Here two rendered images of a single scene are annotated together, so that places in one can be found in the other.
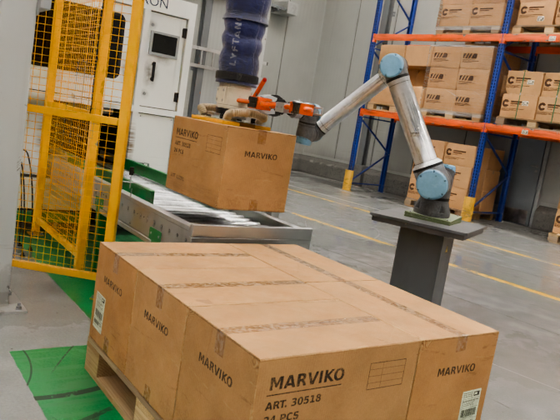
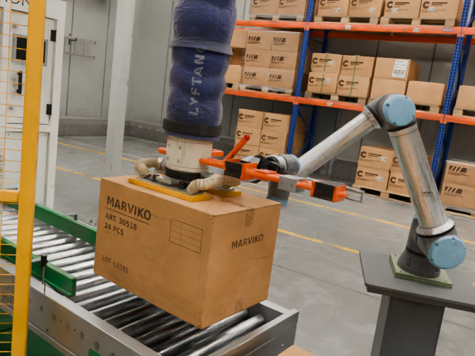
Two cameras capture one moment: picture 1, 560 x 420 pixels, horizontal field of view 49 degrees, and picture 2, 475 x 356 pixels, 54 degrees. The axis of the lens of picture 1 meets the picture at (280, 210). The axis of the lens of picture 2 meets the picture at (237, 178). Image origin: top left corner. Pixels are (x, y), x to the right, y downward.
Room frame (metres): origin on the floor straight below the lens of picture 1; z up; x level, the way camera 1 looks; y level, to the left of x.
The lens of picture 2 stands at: (1.51, 0.69, 1.45)
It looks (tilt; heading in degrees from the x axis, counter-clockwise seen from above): 10 degrees down; 342
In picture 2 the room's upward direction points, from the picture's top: 7 degrees clockwise
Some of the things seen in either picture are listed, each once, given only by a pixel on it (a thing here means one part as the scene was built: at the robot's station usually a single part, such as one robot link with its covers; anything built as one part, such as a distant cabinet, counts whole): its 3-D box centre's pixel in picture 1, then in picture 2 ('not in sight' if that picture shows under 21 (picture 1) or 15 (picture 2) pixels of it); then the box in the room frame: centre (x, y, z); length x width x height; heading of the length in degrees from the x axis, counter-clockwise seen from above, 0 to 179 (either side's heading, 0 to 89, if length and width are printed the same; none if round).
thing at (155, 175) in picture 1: (172, 180); (68, 221); (4.37, 0.79, 0.60); 1.60 x 0.10 x 0.09; 36
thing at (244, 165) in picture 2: (259, 103); (240, 169); (3.09, 0.18, 1.20); 0.10 x 0.08 x 0.06; 127
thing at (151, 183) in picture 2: (215, 117); (168, 184); (3.24, 0.41, 1.10); 0.34 x 0.10 x 0.05; 37
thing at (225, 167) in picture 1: (227, 162); (184, 239); (3.28, 0.31, 0.87); 0.60 x 0.40 x 0.40; 36
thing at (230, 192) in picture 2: (246, 122); (201, 181); (3.35, 0.25, 1.10); 0.34 x 0.10 x 0.05; 37
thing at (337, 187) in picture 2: (301, 108); (328, 191); (2.81, -0.02, 1.20); 0.08 x 0.07 x 0.05; 37
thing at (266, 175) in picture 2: (273, 106); (247, 164); (3.21, 0.12, 1.20); 0.93 x 0.30 x 0.04; 37
